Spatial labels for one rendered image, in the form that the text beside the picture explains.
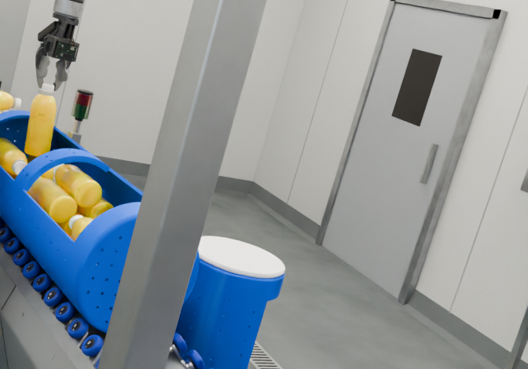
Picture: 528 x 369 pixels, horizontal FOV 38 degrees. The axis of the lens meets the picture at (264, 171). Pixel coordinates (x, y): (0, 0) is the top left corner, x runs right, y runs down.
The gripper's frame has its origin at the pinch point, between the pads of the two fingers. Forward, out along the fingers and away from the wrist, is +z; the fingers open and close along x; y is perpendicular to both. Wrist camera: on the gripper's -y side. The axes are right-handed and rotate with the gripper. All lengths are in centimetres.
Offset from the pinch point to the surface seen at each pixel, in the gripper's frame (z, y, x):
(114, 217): 13, 74, -9
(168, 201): -10, 136, -37
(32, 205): 22, 44, -15
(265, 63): -1, -400, 365
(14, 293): 45, 42, -13
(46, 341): 45, 65, -13
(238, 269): 31, 57, 39
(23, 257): 37, 38, -11
